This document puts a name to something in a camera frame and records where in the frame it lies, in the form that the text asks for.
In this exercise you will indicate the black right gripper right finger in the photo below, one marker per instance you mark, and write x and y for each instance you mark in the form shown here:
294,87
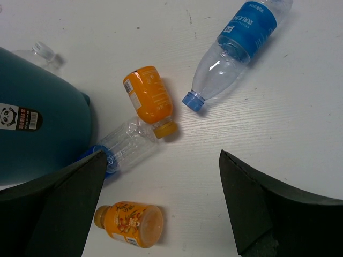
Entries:
271,218

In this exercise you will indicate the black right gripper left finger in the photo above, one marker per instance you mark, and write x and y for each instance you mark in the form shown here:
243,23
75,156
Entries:
52,215

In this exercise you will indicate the orange juice bottle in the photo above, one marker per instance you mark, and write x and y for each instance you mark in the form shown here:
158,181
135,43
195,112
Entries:
151,100
134,223

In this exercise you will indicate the teal bin with yellow rim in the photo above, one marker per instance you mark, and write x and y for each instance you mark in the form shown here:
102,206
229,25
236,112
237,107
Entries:
46,122

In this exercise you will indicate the small clear blue label bottle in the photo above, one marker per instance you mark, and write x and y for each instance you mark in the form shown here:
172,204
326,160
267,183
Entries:
126,146

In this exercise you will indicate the clear apple juice bottle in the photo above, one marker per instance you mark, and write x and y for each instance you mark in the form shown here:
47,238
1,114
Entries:
42,56

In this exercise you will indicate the large blue label water bottle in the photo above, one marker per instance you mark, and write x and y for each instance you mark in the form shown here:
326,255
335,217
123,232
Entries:
234,48

